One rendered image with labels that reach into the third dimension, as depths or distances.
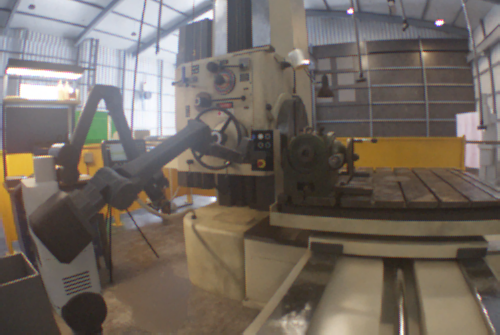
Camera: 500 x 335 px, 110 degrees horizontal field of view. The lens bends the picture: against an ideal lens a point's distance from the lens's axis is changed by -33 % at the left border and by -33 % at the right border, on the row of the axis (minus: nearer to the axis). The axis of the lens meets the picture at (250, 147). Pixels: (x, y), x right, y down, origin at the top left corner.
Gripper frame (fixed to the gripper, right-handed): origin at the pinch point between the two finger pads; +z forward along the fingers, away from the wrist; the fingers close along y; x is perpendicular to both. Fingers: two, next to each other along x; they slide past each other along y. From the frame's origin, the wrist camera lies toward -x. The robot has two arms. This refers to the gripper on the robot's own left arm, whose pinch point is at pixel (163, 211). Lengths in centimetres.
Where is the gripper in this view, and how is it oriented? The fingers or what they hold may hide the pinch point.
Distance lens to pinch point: 135.8
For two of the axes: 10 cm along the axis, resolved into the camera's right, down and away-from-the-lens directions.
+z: 3.0, 8.4, 4.5
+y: -8.3, -0.1, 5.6
